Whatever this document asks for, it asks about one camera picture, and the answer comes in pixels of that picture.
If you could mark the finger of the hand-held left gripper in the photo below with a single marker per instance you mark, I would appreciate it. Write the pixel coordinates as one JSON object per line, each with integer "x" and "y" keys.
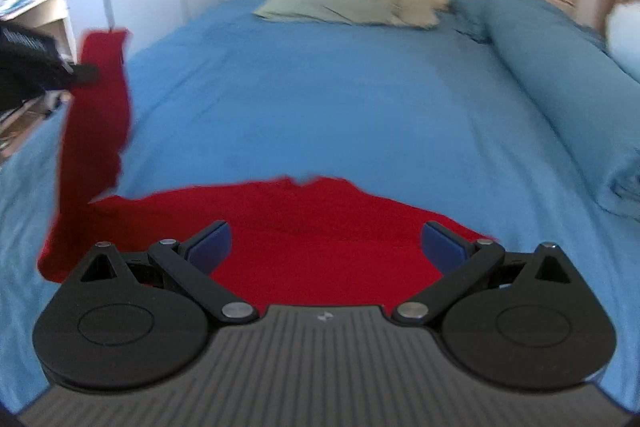
{"x": 86, "y": 73}

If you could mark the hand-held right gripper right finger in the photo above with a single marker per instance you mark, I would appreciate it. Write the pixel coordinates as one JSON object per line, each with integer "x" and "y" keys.
{"x": 440, "y": 248}

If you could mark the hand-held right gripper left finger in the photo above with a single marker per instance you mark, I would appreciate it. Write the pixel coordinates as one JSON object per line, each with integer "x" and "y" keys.
{"x": 212, "y": 247}

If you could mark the red shirt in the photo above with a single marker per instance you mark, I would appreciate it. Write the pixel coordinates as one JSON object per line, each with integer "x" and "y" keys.
{"x": 300, "y": 237}

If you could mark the white shelf unit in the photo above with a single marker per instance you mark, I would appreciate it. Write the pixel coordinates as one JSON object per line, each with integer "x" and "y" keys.
{"x": 45, "y": 12}

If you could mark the blue bed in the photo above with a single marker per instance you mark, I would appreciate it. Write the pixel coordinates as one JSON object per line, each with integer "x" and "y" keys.
{"x": 325, "y": 107}

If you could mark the blue folded duvet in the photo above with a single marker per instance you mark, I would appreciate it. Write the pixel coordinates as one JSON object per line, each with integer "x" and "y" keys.
{"x": 560, "y": 72}

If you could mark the green pillow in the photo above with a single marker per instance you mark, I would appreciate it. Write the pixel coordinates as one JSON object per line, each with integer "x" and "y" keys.
{"x": 340, "y": 2}

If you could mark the white pillow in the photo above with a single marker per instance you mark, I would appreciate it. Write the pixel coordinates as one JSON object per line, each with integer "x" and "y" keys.
{"x": 625, "y": 37}

